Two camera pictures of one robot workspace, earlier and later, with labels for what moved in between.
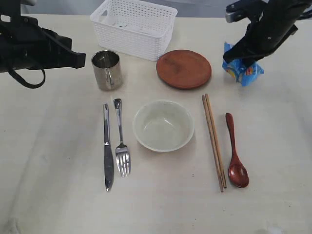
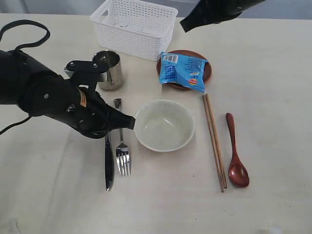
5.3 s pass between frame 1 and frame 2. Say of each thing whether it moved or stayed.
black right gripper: moved
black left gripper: moved
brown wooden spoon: stayed
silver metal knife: stayed
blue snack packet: moved
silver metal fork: stayed
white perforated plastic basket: stayed
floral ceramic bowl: stayed
